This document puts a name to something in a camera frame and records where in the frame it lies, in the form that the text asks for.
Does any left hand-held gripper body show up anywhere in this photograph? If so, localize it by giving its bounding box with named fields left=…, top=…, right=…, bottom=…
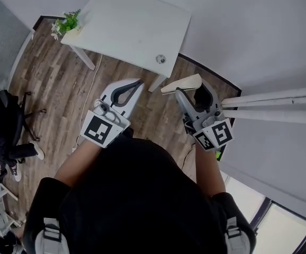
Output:
left=80, top=98, right=131, bottom=149

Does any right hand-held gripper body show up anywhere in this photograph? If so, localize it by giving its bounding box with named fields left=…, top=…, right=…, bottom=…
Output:
left=183, top=109, right=234, bottom=152

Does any cream item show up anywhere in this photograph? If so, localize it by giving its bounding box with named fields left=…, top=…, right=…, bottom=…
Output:
left=160, top=74, right=203, bottom=95

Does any person's left forearm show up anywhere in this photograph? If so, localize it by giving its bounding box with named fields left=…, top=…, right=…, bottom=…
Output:
left=53, top=138, right=104, bottom=188

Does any person's right forearm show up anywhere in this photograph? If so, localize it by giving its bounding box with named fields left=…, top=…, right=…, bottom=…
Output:
left=194, top=141, right=227, bottom=197

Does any white ribbed column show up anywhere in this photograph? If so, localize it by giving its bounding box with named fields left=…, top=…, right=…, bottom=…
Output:
left=220, top=85, right=306, bottom=127

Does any white table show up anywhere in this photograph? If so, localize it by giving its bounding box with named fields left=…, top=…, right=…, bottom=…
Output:
left=60, top=0, right=192, bottom=93

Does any person's black shirt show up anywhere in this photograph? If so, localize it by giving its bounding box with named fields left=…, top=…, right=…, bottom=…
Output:
left=22, top=134, right=257, bottom=254

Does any green potted plant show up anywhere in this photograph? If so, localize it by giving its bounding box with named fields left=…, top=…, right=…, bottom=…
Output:
left=51, top=8, right=84, bottom=41

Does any black office chair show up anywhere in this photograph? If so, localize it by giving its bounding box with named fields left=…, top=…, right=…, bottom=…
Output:
left=0, top=80, right=47, bottom=142

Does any frosted glass partition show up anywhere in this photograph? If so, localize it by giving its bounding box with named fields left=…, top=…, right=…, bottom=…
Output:
left=0, top=0, right=35, bottom=89

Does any white floor cable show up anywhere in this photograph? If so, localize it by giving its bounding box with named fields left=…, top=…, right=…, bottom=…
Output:
left=71, top=53, right=104, bottom=153

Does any thin black cable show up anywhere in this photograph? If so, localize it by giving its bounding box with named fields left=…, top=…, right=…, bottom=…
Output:
left=181, top=141, right=196, bottom=169

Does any grey backpack strap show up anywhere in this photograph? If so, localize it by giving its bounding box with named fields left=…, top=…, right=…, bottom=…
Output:
left=34, top=216, right=69, bottom=254
left=222, top=215, right=249, bottom=254

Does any window with dark frame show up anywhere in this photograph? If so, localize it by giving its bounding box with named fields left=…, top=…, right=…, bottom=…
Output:
left=221, top=168, right=306, bottom=254

